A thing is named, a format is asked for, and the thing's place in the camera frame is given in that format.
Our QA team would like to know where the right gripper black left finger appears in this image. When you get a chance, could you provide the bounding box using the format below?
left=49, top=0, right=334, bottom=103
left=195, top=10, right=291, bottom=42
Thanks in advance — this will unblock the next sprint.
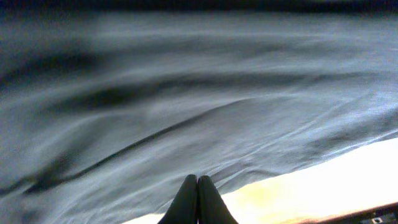
left=158, top=174, right=198, bottom=224

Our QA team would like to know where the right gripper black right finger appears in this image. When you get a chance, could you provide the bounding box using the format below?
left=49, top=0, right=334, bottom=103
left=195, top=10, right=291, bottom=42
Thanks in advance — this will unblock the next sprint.
left=198, top=175, right=238, bottom=224

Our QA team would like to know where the dark green t-shirt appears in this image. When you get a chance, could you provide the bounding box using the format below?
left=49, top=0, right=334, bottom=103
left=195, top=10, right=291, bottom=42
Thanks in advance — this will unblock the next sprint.
left=1, top=10, right=397, bottom=223

